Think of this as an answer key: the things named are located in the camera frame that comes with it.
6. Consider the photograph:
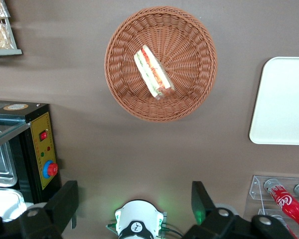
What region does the clear acrylic bottle rack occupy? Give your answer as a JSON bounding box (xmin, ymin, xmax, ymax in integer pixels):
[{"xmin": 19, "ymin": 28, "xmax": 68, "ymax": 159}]
[{"xmin": 244, "ymin": 175, "xmax": 299, "ymax": 239}]

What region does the round brown wicker basket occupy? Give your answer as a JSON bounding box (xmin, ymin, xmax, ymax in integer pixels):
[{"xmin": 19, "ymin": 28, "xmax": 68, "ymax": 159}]
[{"xmin": 104, "ymin": 6, "xmax": 218, "ymax": 122}]

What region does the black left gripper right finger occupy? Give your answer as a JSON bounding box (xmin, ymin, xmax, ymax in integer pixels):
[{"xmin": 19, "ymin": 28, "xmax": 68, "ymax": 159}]
[{"xmin": 181, "ymin": 181, "xmax": 295, "ymax": 239}]

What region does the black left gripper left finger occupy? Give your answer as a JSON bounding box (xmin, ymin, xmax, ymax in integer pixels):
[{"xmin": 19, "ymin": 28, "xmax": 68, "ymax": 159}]
[{"xmin": 0, "ymin": 180, "xmax": 79, "ymax": 239}]

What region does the black food warmer cabinet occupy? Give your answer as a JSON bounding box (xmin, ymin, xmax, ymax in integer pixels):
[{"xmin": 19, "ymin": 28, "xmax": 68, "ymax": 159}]
[{"xmin": 0, "ymin": 99, "xmax": 62, "ymax": 222}]

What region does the cream rectangular plastic tray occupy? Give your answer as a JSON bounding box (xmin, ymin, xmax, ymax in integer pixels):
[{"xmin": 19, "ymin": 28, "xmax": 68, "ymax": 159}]
[{"xmin": 249, "ymin": 56, "xmax": 299, "ymax": 145}]

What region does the grey snack tray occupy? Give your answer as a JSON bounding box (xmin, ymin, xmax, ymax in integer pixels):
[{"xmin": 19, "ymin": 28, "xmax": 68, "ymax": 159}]
[{"xmin": 0, "ymin": 0, "xmax": 23, "ymax": 58}]

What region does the steel warmer pan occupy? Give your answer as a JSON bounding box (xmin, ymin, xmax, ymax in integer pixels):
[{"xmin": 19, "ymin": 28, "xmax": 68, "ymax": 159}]
[
  {"xmin": 0, "ymin": 187, "xmax": 28, "ymax": 222},
  {"xmin": 0, "ymin": 128, "xmax": 17, "ymax": 188}
]

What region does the triangle sandwich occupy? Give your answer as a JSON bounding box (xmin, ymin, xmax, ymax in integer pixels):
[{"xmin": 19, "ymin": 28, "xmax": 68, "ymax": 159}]
[{"xmin": 134, "ymin": 44, "xmax": 175, "ymax": 100}]

